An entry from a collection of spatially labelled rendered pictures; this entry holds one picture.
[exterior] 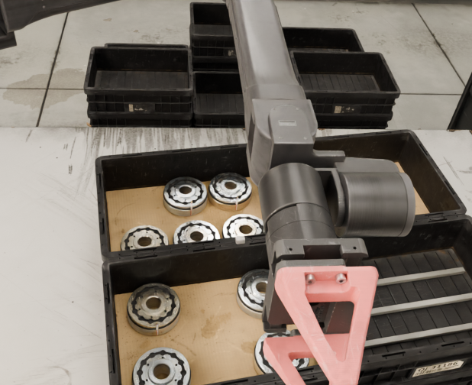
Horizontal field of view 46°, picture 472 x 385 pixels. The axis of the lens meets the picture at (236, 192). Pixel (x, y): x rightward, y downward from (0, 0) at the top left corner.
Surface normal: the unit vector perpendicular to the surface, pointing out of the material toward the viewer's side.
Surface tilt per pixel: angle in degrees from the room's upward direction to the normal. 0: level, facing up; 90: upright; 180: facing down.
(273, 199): 47
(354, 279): 21
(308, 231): 3
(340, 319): 90
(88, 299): 0
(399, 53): 0
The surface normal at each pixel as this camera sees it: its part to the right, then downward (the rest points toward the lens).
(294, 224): -0.32, -0.64
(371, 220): 0.10, 0.40
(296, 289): 0.08, -0.40
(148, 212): 0.07, -0.70
